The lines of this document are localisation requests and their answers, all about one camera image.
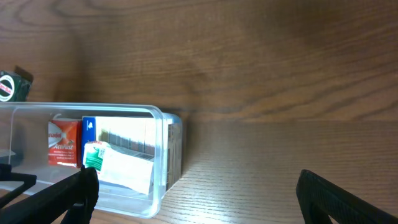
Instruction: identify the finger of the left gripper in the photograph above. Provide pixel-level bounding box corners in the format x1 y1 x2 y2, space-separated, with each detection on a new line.
0 163 37 209

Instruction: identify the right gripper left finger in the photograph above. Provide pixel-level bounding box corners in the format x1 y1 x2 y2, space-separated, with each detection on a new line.
1 165 99 223

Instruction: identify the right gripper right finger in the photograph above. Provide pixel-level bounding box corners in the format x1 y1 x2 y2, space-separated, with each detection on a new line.
296 169 397 224

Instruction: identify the white green medicine sachet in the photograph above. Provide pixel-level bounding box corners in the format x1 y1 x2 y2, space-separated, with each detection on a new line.
83 141 154 195

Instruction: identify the red Panadol box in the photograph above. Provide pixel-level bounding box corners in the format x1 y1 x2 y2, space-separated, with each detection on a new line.
48 119 81 168

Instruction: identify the blue fever patch box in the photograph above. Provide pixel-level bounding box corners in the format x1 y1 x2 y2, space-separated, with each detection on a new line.
80 115 183 191

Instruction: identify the clear plastic container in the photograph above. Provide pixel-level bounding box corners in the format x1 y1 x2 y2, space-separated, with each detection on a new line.
1 102 183 223

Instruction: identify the dark green square box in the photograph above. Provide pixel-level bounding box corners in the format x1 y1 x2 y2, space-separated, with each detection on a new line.
1 70 33 102

